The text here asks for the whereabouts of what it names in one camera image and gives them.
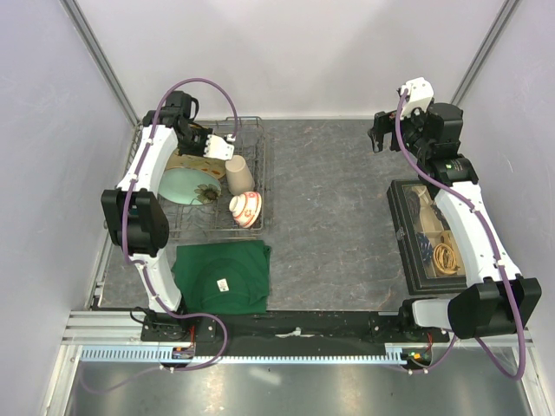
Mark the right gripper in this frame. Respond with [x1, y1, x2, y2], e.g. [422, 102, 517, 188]
[369, 103, 433, 159]

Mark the cream bird pattern plate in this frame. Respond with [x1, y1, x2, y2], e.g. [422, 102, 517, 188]
[166, 154, 225, 179]

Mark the mint green flower plate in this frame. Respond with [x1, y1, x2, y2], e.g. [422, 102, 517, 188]
[158, 168, 221, 205]

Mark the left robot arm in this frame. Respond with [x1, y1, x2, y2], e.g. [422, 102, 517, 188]
[101, 91, 211, 341]

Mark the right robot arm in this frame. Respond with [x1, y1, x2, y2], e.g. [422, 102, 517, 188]
[368, 102, 541, 341]

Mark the beige cup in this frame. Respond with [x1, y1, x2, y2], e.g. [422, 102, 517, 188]
[225, 155, 254, 196]

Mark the white red pattern bowl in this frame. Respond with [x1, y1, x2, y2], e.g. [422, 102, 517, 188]
[229, 191, 263, 229]

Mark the black glass lid box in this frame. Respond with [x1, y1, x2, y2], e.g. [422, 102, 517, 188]
[387, 179, 466, 296]

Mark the folded green cloth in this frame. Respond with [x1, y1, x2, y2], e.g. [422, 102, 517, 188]
[172, 240, 271, 315]

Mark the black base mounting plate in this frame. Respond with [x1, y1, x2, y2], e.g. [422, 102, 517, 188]
[140, 310, 449, 355]

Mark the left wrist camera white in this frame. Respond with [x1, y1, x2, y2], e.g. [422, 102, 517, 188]
[203, 134, 235, 161]

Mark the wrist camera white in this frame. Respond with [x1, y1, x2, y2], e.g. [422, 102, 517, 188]
[203, 134, 235, 161]
[400, 77, 434, 120]

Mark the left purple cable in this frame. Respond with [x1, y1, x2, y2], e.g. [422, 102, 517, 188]
[80, 77, 239, 393]

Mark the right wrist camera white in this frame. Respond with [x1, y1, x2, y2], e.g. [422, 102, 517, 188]
[400, 77, 434, 120]

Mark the grey wire dish rack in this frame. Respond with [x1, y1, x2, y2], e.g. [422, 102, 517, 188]
[127, 115, 276, 242]

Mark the blue slotted cable duct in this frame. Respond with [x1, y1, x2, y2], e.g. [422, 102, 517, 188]
[81, 346, 427, 365]

